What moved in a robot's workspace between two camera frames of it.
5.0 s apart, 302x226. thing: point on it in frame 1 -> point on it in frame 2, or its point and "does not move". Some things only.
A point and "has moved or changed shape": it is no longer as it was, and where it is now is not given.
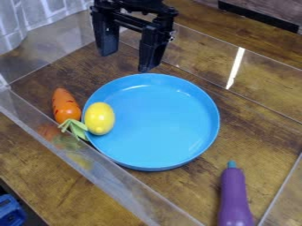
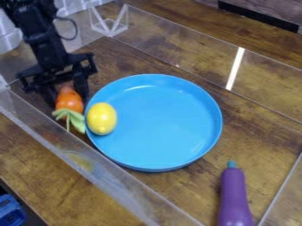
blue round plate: (166, 121) does not move
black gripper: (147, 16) -> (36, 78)
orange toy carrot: (67, 113) has moved or changed shape
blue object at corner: (12, 215) does not move
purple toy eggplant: (234, 209) does not move
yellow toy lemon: (99, 118) does not move
